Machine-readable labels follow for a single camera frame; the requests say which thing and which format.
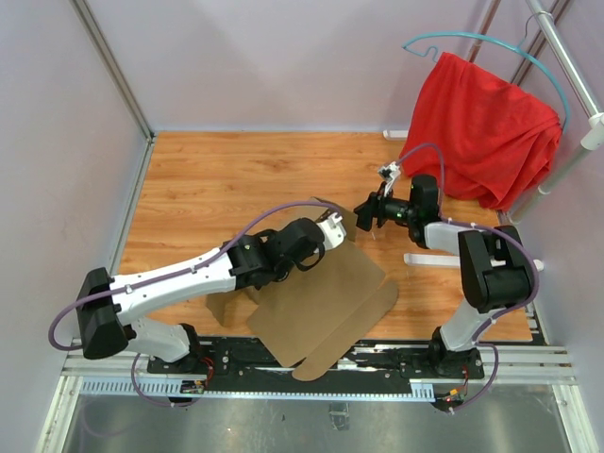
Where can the white clothes rack stand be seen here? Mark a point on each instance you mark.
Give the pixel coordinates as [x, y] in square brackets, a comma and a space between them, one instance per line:
[557, 141]

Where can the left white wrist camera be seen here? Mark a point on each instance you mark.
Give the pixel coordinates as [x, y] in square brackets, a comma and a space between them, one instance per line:
[332, 226]

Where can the red cloth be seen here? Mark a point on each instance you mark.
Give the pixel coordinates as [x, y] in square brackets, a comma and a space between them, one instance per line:
[481, 137]

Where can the aluminium rail frame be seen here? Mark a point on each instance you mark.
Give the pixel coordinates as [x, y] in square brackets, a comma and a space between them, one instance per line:
[505, 364]

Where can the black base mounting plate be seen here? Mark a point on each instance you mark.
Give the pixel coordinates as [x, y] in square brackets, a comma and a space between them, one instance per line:
[243, 366]

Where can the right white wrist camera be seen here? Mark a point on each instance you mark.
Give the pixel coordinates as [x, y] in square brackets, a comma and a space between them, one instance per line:
[389, 173]

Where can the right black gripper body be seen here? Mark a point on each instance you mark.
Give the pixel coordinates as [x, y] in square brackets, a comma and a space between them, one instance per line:
[393, 209]

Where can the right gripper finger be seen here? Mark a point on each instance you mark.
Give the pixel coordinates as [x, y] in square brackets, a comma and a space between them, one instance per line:
[371, 201]
[365, 218]

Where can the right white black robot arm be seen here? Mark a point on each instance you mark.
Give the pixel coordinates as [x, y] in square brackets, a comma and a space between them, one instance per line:
[497, 275]

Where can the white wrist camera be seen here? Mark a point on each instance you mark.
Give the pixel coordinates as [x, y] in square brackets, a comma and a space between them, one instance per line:
[332, 226]
[389, 173]

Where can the brown cardboard box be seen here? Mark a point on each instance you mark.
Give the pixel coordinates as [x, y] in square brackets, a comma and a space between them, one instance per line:
[311, 319]

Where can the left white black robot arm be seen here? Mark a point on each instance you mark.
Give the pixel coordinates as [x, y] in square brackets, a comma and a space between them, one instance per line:
[113, 317]

